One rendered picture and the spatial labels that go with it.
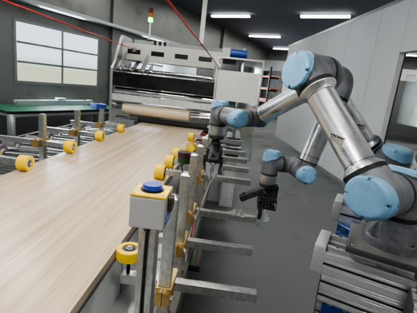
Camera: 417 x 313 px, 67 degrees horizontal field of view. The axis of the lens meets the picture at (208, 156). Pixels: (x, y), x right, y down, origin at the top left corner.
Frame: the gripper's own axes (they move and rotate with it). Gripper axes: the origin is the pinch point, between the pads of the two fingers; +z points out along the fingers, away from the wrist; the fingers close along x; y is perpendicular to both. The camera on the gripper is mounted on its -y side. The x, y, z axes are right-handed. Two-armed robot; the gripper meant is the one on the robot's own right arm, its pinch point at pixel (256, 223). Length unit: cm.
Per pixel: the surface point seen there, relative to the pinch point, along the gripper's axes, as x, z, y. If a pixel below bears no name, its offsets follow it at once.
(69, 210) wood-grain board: -28, -7, -76
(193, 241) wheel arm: -26.4, -0.3, -26.4
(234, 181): 23.6, -12.0, -12.0
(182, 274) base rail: -29.5, 12.7, -29.4
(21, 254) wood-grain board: -61, -7, -73
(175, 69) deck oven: 702, -90, -175
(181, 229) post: -30.7, -7.0, -31.2
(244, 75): 222, -75, -8
